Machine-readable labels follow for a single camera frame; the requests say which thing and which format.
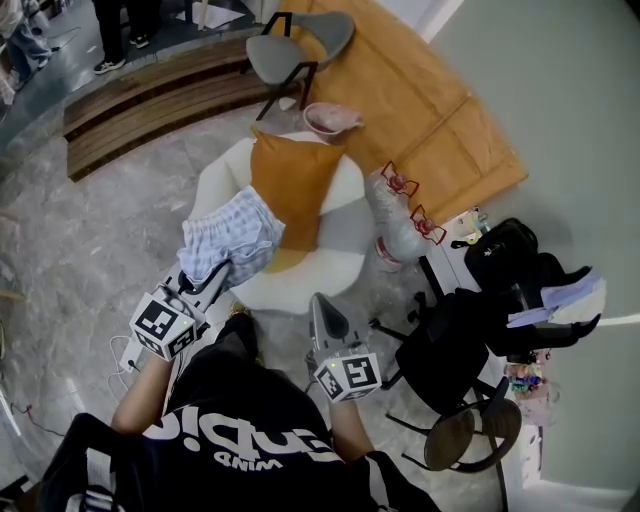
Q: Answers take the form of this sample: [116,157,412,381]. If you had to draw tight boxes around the blue checked cloth shorts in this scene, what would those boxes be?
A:
[177,185,287,290]

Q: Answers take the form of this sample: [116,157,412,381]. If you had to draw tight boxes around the grey chair black legs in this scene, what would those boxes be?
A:
[244,10,356,121]

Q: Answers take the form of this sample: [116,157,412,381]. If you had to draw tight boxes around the white paper sheet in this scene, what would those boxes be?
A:
[197,0,247,30]

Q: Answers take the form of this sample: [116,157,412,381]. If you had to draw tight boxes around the dark round wooden chair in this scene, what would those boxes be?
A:
[385,397,524,474]

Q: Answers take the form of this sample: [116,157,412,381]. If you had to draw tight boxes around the black backpack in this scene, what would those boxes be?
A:
[452,217,540,291]

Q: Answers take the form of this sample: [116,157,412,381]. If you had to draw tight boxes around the orange cushion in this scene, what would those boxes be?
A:
[249,124,350,254]

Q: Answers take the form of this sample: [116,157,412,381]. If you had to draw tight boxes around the yellow teal drinking cup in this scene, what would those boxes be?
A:
[464,207,490,247]

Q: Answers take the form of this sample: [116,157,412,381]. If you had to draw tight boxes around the person's right forearm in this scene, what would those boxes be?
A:
[327,397,375,464]

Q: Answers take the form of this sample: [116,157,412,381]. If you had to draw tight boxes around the orange plastic-wrapped mattress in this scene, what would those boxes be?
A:
[277,0,530,229]

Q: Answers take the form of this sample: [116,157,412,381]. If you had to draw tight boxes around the pile of colourful small items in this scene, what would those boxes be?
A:
[504,359,550,400]

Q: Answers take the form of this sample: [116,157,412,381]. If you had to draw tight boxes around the person's black printed t-shirt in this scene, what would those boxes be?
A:
[37,349,441,512]

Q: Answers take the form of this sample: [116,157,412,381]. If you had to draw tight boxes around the lavender garment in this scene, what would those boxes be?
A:
[505,267,604,329]

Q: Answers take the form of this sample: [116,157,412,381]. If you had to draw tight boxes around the clear pink plastic bag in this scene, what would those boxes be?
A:
[519,384,562,427]

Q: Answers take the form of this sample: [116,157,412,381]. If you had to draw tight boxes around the white desk black legs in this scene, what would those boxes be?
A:
[417,209,556,511]

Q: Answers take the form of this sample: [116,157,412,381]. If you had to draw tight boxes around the white round armchair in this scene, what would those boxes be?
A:
[192,130,374,315]

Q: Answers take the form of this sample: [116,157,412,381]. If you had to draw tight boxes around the wooden slatted step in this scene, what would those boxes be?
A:
[62,37,306,184]

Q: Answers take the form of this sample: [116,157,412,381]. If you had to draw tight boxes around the white garment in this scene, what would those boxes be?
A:
[552,279,609,325]

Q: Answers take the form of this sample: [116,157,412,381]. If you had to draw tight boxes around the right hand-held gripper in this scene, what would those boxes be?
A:
[305,292,384,404]

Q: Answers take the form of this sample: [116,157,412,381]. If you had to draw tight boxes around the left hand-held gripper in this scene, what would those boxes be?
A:
[128,263,236,361]

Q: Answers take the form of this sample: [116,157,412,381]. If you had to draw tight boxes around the black office chair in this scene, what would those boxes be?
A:
[369,252,601,431]

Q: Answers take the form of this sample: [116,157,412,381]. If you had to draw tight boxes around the pink plastic basin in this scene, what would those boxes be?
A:
[303,102,354,137]

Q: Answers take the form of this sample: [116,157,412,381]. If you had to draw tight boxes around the person's left forearm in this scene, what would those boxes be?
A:
[110,352,177,434]

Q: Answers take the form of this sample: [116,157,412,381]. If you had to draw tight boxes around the large clear water bottle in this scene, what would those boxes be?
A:
[364,160,421,236]
[373,204,448,272]

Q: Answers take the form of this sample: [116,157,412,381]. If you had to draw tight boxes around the thin black red cable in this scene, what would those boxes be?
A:
[9,402,67,437]

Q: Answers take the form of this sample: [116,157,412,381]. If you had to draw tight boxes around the white power strip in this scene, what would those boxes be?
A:
[118,337,147,374]

